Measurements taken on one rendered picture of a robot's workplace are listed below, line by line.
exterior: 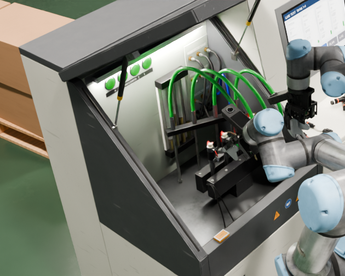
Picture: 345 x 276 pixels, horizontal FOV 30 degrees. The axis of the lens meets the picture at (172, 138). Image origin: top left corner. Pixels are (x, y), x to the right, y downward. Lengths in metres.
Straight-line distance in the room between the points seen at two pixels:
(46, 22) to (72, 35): 1.81
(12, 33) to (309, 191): 3.06
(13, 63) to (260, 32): 2.02
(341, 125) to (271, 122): 1.01
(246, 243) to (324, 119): 0.69
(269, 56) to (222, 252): 0.80
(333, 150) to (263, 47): 0.96
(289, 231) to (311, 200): 1.22
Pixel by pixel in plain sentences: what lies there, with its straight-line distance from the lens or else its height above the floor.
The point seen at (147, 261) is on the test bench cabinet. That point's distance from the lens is 2.49.
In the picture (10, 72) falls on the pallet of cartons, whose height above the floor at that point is 0.64.
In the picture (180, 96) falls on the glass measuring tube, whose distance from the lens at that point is 2.60.
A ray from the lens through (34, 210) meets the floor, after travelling 4.05.
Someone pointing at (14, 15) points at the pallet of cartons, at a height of 0.86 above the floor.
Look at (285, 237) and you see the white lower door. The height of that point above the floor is 0.71.
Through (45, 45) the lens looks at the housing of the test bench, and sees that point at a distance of 2.41.
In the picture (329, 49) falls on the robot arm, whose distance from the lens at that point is 2.06.
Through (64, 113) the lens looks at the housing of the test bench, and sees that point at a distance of 2.38.
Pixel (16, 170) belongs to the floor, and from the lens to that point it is 4.42.
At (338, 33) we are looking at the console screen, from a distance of 2.91.
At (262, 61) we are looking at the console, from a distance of 2.54.
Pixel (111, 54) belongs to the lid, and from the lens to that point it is 1.90.
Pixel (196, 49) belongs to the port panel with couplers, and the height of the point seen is 1.32.
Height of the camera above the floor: 2.52
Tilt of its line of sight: 35 degrees down
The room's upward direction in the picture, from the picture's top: 8 degrees counter-clockwise
